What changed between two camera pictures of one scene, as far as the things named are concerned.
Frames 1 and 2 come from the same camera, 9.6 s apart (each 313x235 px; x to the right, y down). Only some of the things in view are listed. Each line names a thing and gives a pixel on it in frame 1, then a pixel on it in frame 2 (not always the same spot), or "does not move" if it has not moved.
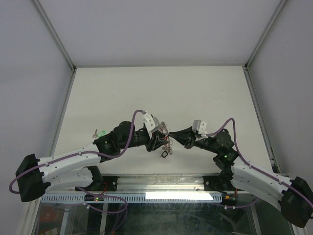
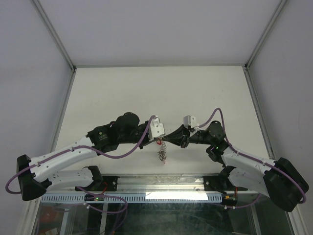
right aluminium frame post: (279, 9) does not move
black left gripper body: (150, 143) to (141, 131)
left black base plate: (110, 183) does not move
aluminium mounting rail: (161, 183) does not move
